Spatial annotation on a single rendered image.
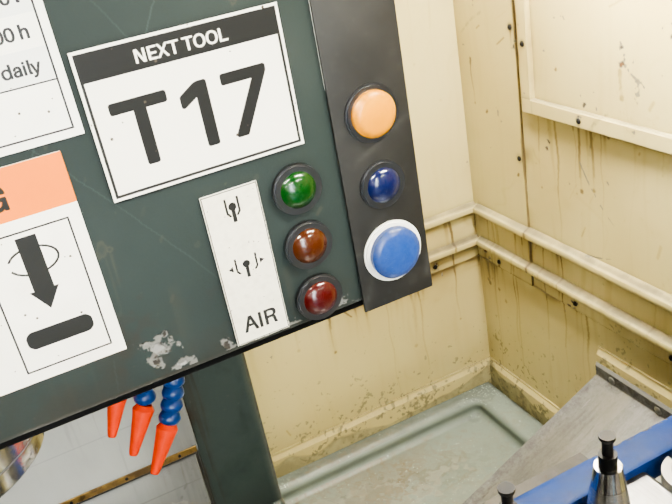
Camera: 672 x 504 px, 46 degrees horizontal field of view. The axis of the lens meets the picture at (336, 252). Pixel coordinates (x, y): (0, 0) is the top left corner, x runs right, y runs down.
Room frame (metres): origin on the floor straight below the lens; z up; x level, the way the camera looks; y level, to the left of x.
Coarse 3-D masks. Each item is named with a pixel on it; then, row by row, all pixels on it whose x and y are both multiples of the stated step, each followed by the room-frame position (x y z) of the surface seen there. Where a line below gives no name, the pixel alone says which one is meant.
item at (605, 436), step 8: (600, 432) 0.56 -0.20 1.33; (608, 432) 0.56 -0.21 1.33; (600, 440) 0.55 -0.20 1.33; (608, 440) 0.55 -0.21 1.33; (608, 448) 0.55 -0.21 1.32; (600, 456) 0.55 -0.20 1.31; (608, 456) 0.55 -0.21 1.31; (616, 456) 0.55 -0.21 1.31; (600, 464) 0.55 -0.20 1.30; (608, 464) 0.54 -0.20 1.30; (616, 464) 0.55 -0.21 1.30
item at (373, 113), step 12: (360, 96) 0.40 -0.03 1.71; (372, 96) 0.40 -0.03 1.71; (384, 96) 0.40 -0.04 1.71; (360, 108) 0.39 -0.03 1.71; (372, 108) 0.39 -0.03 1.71; (384, 108) 0.40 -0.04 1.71; (360, 120) 0.39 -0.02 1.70; (372, 120) 0.39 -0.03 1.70; (384, 120) 0.40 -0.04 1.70; (360, 132) 0.39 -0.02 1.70; (372, 132) 0.39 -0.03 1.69; (384, 132) 0.40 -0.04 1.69
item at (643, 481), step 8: (632, 480) 0.61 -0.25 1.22; (640, 480) 0.60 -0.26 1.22; (648, 480) 0.60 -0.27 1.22; (656, 480) 0.60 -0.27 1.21; (632, 488) 0.59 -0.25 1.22; (640, 488) 0.59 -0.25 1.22; (648, 488) 0.59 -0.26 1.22; (656, 488) 0.59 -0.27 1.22; (664, 488) 0.59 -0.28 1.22; (632, 496) 0.58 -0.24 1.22; (640, 496) 0.58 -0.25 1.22; (648, 496) 0.58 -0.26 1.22; (656, 496) 0.58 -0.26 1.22; (664, 496) 0.58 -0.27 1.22
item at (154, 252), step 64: (64, 0) 0.36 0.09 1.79; (128, 0) 0.37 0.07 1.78; (192, 0) 0.38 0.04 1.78; (256, 0) 0.39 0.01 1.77; (64, 64) 0.35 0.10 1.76; (320, 128) 0.39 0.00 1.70; (192, 192) 0.37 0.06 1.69; (128, 256) 0.35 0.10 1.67; (192, 256) 0.36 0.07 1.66; (128, 320) 0.35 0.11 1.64; (192, 320) 0.36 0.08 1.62; (320, 320) 0.39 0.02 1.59; (64, 384) 0.34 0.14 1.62; (128, 384) 0.35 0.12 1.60; (0, 448) 0.33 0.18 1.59
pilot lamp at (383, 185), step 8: (384, 168) 0.40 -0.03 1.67; (376, 176) 0.40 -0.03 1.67; (384, 176) 0.40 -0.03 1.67; (392, 176) 0.40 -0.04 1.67; (368, 184) 0.40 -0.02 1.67; (376, 184) 0.40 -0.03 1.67; (384, 184) 0.40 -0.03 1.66; (392, 184) 0.40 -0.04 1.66; (368, 192) 0.40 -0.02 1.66; (376, 192) 0.40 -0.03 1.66; (384, 192) 0.40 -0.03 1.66; (392, 192) 0.40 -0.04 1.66; (376, 200) 0.40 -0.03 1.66; (384, 200) 0.40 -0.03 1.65
